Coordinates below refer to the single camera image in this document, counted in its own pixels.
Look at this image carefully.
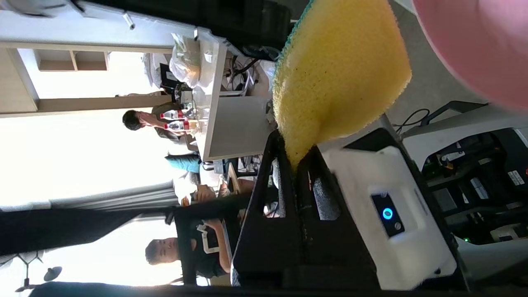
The white plastic bag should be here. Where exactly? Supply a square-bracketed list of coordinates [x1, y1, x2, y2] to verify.
[170, 33, 215, 89]

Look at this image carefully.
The thin black floor cable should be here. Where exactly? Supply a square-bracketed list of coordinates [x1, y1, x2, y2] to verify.
[392, 108, 430, 134]

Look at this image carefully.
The grey curtain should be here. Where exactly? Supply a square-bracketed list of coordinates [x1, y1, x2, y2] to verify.
[0, 185, 179, 212]

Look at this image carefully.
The wooden wall shelf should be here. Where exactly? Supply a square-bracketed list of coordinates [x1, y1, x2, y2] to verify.
[0, 40, 174, 119]

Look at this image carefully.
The person in black shirt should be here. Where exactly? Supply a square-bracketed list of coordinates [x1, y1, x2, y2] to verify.
[145, 219, 232, 279]

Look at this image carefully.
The teal fabric bundle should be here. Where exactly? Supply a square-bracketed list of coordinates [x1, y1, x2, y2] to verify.
[165, 153, 203, 174]

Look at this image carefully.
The yellow green sponge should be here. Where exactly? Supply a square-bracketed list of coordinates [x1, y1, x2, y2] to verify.
[272, 0, 412, 170]

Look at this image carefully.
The grey black robot base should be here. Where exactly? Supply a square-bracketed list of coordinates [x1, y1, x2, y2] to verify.
[402, 101, 528, 285]

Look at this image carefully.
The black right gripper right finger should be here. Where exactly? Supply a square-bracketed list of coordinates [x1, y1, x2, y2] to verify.
[289, 144, 378, 289]

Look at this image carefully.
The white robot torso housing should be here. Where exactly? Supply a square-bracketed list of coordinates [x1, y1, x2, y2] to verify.
[318, 126, 467, 291]

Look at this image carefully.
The white table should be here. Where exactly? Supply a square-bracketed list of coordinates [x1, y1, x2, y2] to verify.
[193, 27, 273, 162]

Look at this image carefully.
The person in grey shirt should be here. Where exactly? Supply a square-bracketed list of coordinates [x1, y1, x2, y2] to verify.
[123, 102, 198, 143]

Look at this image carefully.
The pink plastic plate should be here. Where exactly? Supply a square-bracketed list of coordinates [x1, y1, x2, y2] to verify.
[412, 0, 528, 111]

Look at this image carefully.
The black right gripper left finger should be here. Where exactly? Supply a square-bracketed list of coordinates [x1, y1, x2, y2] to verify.
[232, 131, 304, 287]

